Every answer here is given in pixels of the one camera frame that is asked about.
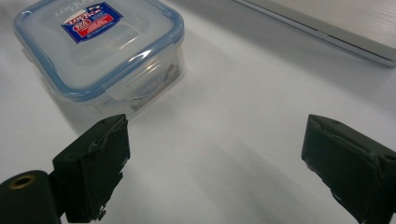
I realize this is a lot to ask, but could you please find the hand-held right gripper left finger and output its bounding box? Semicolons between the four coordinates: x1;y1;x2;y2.
51;113;132;224

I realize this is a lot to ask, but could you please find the small clear food container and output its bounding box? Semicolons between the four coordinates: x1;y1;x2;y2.
12;0;187;121

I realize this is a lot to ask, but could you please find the white wire shelf rack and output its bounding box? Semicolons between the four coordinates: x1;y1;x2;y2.
232;0;396;68

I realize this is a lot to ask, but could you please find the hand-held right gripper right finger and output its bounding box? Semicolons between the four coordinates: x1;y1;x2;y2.
300;113;396;224

